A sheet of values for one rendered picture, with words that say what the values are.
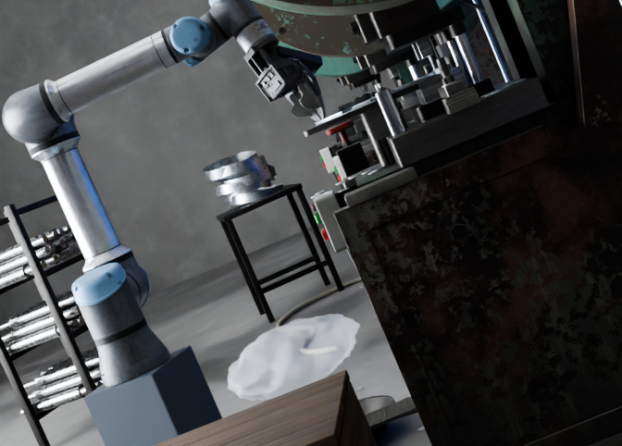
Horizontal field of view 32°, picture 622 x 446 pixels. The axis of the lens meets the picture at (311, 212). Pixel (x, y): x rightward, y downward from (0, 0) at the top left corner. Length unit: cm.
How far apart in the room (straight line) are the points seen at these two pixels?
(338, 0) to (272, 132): 710
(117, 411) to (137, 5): 693
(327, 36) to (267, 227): 544
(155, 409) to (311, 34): 169
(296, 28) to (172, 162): 546
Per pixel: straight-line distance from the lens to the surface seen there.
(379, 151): 225
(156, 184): 904
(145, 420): 232
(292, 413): 191
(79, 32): 916
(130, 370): 232
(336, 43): 362
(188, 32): 226
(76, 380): 447
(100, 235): 246
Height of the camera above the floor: 79
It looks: 4 degrees down
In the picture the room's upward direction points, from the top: 23 degrees counter-clockwise
